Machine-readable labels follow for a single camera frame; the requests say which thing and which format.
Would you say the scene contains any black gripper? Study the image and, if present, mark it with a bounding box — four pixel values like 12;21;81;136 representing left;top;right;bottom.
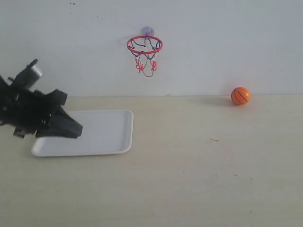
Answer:
0;78;83;139

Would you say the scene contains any small orange basketball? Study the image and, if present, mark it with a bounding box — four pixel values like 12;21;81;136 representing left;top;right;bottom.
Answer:
231;87;251;105

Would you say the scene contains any red mini basketball hoop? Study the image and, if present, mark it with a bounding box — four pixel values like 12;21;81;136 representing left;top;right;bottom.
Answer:
126;35;163;78

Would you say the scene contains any white rectangular tray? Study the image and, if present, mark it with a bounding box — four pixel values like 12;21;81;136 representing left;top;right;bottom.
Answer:
31;110;134;157

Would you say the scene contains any clear suction cup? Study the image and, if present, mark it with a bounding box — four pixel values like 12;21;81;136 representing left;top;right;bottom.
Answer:
141;26;154;36

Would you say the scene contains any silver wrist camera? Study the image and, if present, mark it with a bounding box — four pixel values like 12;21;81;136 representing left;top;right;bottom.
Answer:
12;59;43;89

